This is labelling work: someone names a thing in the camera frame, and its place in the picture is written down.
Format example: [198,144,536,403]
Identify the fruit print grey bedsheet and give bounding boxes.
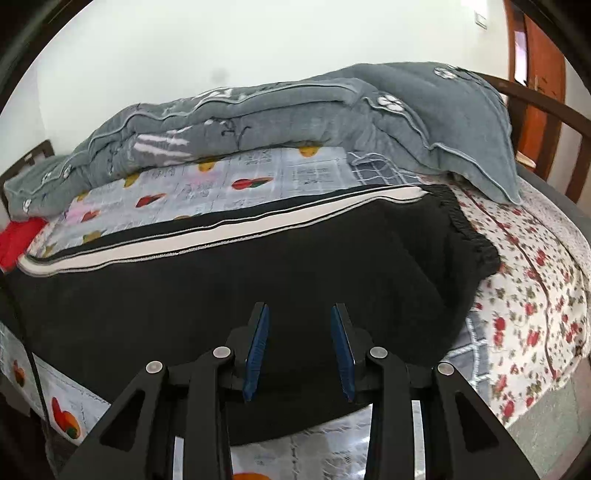
[0,146,495,480]

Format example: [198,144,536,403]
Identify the grey folded quilt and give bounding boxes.
[3,62,520,221]

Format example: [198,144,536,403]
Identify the orange wooden door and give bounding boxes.
[504,1,566,158]

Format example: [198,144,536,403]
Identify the dark wooden bed footboard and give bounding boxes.
[1,139,55,218]

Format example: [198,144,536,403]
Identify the dark wooden bed headboard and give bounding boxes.
[478,73,590,203]

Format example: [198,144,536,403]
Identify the white wall switch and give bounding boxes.
[475,12,488,30]

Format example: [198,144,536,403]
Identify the red floral white bedsheet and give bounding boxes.
[417,174,591,428]

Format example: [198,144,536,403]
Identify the black cable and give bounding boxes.
[0,271,61,476]

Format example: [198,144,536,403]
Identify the black pants with white stripe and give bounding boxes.
[7,185,501,445]

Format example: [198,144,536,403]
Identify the red cloth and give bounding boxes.
[0,218,47,272]

